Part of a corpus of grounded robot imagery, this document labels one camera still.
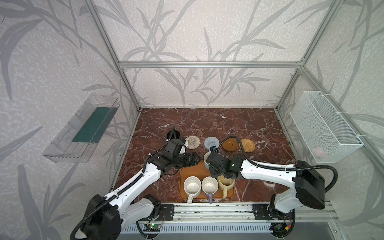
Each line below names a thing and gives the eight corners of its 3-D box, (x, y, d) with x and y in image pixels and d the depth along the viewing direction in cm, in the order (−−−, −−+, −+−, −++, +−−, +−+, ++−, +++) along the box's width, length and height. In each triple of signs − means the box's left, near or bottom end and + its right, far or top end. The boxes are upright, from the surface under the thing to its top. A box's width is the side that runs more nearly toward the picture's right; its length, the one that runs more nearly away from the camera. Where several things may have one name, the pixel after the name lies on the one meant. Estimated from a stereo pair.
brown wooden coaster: (222, 151, 98) (222, 149, 97) (221, 140, 104) (221, 138, 102) (238, 151, 99) (238, 149, 97) (236, 140, 104) (236, 138, 102)
